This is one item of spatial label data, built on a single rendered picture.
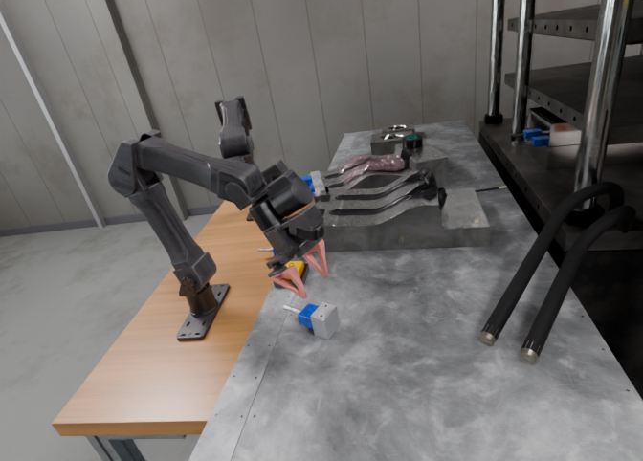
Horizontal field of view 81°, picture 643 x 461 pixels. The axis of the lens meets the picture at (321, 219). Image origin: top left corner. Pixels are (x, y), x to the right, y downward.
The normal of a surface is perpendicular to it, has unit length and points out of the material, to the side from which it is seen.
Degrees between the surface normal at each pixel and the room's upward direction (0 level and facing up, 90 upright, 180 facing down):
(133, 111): 90
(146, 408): 0
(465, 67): 90
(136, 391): 0
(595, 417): 0
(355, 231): 90
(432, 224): 90
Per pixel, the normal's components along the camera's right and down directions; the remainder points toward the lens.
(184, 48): -0.09, 0.46
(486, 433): -0.16, -0.88
